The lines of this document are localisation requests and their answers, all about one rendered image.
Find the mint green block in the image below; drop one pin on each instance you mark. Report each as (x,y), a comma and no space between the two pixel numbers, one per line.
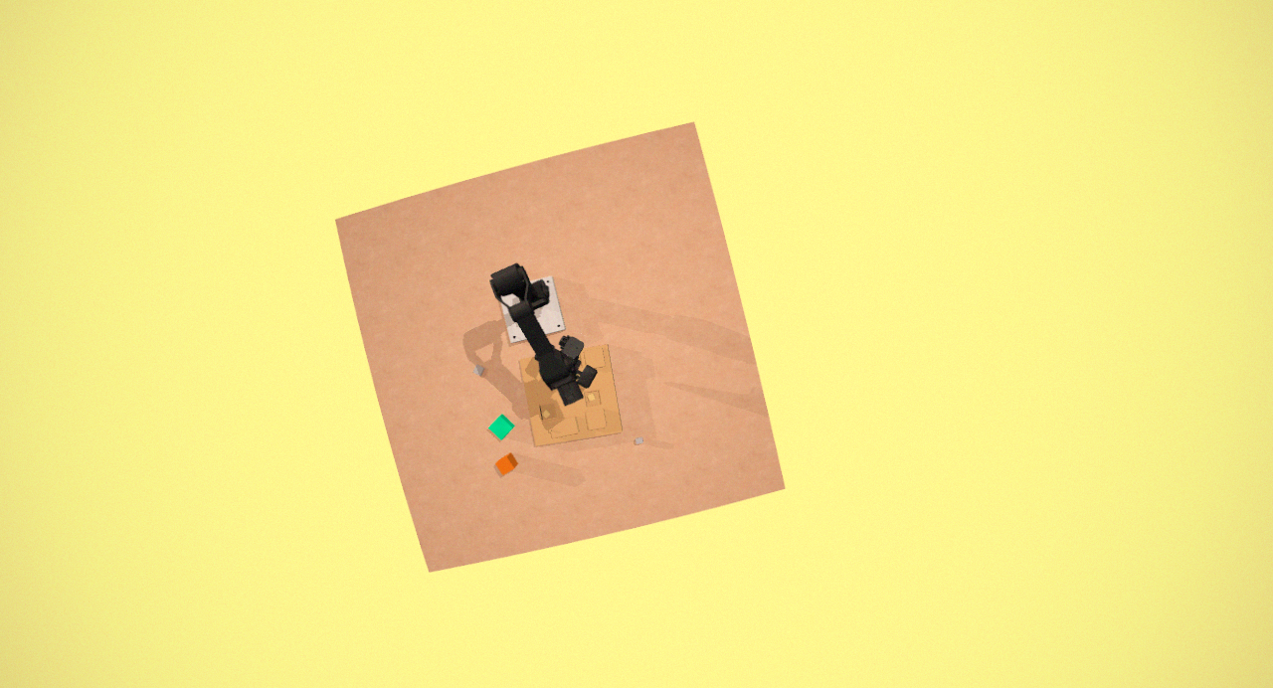
(501,426)

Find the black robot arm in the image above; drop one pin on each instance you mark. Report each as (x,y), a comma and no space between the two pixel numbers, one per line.
(554,368)

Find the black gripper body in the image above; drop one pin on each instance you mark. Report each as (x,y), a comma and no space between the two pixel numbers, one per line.
(586,377)

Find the orange block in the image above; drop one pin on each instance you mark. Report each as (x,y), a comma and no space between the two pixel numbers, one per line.
(506,463)

